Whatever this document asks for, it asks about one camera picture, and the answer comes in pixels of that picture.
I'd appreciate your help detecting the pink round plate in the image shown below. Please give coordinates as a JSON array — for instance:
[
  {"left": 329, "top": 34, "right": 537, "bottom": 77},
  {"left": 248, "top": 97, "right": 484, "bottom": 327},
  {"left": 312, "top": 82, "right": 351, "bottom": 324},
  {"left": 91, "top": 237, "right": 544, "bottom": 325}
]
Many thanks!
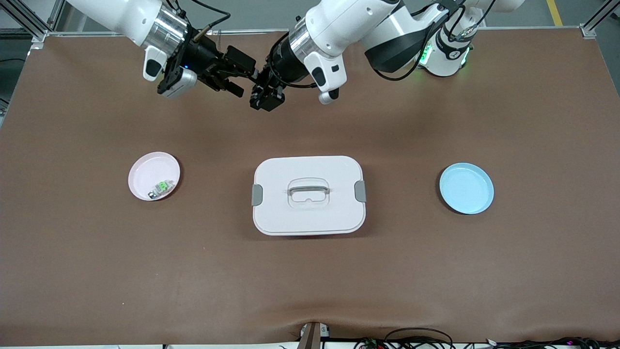
[{"left": 128, "top": 152, "right": 181, "bottom": 202}]

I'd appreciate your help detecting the pink lunch box white lid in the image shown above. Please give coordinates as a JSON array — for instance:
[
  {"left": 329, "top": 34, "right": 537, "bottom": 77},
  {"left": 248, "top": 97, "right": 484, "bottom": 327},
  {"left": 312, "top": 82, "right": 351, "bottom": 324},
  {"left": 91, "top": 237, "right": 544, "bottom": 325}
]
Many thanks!
[{"left": 251, "top": 155, "right": 367, "bottom": 237}]

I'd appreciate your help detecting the brown table cover mat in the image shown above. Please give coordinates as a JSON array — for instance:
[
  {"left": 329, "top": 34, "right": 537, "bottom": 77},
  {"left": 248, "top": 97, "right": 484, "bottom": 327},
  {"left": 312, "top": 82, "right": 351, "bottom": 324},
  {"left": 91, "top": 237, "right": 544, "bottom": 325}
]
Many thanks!
[{"left": 0, "top": 28, "right": 620, "bottom": 346}]

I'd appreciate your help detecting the light blue round plate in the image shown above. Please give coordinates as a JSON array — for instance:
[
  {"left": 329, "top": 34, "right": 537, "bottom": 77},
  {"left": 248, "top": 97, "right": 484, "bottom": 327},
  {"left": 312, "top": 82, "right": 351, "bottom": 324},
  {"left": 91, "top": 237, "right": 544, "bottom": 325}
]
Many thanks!
[{"left": 439, "top": 162, "right": 495, "bottom": 215}]

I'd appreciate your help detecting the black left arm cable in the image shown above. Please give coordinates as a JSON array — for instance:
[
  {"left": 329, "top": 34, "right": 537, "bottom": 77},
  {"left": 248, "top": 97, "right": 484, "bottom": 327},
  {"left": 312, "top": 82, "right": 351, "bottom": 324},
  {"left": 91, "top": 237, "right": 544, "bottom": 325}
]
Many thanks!
[{"left": 268, "top": 0, "right": 497, "bottom": 89}]

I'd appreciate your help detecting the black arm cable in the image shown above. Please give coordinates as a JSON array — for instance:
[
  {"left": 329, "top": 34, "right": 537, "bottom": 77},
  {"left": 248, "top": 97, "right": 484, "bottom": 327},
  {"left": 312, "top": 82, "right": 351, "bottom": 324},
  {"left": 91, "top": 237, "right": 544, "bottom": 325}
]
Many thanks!
[
  {"left": 268, "top": 0, "right": 497, "bottom": 89},
  {"left": 165, "top": 0, "right": 231, "bottom": 39}
]

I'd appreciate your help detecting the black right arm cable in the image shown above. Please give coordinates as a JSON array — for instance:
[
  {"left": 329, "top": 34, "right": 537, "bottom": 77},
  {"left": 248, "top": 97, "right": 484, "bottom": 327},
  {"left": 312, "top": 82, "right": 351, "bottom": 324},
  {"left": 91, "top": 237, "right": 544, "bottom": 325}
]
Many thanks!
[{"left": 165, "top": 0, "right": 231, "bottom": 39}]

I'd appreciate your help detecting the green push button switch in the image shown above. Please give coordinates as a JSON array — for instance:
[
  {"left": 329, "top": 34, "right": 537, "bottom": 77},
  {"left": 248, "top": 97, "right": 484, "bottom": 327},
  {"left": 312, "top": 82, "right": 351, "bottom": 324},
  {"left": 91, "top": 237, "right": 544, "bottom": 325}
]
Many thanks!
[{"left": 148, "top": 180, "right": 175, "bottom": 200}]

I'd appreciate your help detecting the aluminium frame strut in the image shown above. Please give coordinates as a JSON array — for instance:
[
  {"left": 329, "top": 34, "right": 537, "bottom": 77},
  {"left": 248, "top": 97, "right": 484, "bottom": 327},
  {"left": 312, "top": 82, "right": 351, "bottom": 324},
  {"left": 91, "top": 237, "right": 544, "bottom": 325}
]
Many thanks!
[
  {"left": 580, "top": 0, "right": 620, "bottom": 39},
  {"left": 0, "top": 0, "right": 66, "bottom": 49}
]

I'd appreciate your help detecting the metal table clamp bracket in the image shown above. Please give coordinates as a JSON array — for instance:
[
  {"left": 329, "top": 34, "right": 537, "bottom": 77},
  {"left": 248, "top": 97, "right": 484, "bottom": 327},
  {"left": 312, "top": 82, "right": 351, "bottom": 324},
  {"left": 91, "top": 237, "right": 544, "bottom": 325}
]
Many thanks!
[{"left": 298, "top": 322, "right": 331, "bottom": 349}]

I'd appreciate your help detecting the black cable bundle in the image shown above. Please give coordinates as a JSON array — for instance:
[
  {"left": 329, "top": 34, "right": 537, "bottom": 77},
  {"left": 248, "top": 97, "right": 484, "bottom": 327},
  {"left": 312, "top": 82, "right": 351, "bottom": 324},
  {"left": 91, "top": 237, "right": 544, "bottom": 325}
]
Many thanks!
[{"left": 354, "top": 327, "right": 620, "bottom": 349}]

